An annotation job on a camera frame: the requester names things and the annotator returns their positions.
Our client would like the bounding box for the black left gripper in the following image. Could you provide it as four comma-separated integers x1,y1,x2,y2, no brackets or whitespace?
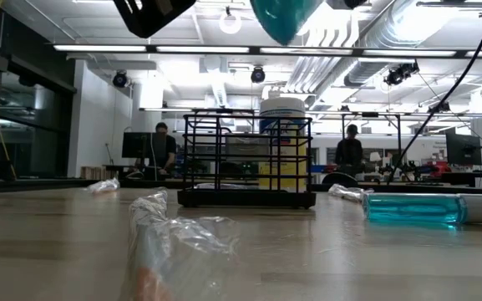
113,0,198,39

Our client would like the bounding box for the blue mouthwash bottle white cap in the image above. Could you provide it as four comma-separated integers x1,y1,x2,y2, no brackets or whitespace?
249,0,324,47
362,191,482,226

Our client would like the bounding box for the orange toothbrush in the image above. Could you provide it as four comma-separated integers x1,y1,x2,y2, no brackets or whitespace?
119,187,244,301
86,177,121,194

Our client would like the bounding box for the purple toothbrush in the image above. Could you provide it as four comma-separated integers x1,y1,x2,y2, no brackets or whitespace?
327,183,374,205
196,181,262,191

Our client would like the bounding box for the black ceiling spotlight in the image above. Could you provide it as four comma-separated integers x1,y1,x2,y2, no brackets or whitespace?
250,65,266,84
111,69,129,89
383,61,420,87

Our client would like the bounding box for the white round ceiling lamp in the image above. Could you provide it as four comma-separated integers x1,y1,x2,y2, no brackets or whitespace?
218,10,243,35

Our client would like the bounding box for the black computer monitor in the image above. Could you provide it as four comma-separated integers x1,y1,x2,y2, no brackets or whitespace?
444,131,482,167
121,131,169,160

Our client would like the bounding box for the person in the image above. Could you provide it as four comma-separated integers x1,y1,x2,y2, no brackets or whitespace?
333,123,366,176
147,121,178,176

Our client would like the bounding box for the white yellow wipes canister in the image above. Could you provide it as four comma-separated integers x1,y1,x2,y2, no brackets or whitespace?
258,96,308,192

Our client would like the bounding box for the wooden slat crate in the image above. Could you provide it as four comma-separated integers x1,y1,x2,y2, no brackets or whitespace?
80,166,119,181

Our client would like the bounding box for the red bin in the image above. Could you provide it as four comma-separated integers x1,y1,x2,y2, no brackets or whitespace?
428,161,453,177

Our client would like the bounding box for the long ceiling light rail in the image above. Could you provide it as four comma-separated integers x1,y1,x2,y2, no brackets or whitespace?
52,43,482,59

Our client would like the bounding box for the black wire caddy basket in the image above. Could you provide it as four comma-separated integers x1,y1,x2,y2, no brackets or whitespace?
176,112,317,210

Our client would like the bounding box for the ribbed silver air duct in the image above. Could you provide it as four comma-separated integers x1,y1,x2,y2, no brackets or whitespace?
342,16,434,89

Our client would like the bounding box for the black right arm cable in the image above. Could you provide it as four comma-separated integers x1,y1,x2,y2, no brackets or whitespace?
384,0,482,186

